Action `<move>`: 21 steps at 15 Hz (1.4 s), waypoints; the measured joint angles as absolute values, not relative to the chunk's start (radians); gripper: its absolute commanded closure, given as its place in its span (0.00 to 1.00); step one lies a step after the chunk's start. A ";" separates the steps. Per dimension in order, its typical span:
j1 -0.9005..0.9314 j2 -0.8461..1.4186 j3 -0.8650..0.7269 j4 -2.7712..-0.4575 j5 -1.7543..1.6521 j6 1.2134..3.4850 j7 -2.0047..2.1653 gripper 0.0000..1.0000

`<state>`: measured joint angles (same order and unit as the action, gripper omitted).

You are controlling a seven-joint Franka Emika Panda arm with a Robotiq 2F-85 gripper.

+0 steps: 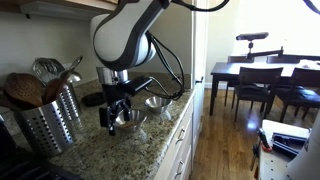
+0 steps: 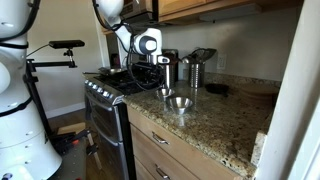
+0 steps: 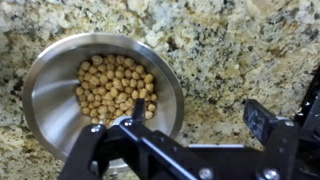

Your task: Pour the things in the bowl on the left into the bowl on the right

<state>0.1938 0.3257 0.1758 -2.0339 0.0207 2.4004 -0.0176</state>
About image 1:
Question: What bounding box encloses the pile of chickpeas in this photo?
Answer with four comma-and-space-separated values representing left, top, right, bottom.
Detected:
120, 121, 140, 130

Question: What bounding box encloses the wide steel bowl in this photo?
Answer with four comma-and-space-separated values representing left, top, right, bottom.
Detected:
144, 96, 174, 115

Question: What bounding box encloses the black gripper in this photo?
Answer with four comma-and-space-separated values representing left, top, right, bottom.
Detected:
98, 82, 133, 137

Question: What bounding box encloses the wooden lower cabinet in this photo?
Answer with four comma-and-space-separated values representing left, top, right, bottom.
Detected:
153, 94, 196, 180

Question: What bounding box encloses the black tool case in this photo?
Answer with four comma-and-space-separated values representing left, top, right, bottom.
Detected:
271, 131, 310, 158

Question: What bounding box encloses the wooden slotted spoon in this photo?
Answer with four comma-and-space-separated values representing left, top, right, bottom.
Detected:
3, 72, 45, 108

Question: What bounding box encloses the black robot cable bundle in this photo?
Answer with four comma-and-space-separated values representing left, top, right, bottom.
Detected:
144, 0, 232, 101

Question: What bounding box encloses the large perforated steel utensil holder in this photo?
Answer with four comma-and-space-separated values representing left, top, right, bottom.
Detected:
14, 97, 77, 158

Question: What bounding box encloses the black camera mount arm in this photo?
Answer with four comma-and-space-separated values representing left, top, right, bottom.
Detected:
244, 40, 285, 63

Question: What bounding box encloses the metal ladle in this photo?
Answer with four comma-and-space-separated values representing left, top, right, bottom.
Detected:
65, 55, 84, 84

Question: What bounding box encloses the dark wooden spoon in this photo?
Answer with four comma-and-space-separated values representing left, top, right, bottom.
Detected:
42, 67, 73, 105

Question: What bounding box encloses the metal drawer handle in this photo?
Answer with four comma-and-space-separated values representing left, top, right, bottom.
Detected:
174, 160, 186, 180
175, 127, 186, 145

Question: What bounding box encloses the small steel bowl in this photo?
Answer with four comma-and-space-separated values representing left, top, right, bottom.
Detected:
114, 108, 148, 134

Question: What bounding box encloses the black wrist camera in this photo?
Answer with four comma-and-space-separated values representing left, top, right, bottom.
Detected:
124, 76, 154, 97

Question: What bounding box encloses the wooden upper cabinet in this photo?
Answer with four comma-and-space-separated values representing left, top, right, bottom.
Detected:
0, 0, 121, 22

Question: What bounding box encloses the red handled clamp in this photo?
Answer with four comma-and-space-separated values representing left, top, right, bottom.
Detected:
255, 127, 273, 153

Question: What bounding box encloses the black bar clamp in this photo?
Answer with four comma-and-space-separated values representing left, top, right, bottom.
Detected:
250, 143, 262, 180

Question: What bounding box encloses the dark wooden dining table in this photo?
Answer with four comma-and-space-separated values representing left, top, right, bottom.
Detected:
209, 59, 320, 117

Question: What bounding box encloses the dark wooden dining chair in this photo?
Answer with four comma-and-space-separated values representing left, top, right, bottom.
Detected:
233, 66, 285, 123
266, 54, 302, 65
274, 67, 320, 123
223, 55, 250, 107

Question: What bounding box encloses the perforated workbench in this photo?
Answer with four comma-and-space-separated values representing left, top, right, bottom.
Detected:
257, 118, 312, 180

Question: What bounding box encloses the black stereo camera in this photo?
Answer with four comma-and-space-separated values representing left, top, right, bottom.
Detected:
235, 31, 270, 42

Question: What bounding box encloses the under-cabinet light bar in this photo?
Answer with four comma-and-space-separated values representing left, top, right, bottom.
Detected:
19, 0, 103, 22

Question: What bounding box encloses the white pantry door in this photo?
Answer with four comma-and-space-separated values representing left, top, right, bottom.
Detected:
191, 0, 210, 152

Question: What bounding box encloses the small perforated steel utensil holder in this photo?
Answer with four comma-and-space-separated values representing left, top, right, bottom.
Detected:
59, 80, 82, 122

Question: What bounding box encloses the wooden cabinet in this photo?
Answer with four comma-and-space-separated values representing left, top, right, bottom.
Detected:
153, 94, 196, 180
0, 0, 121, 22

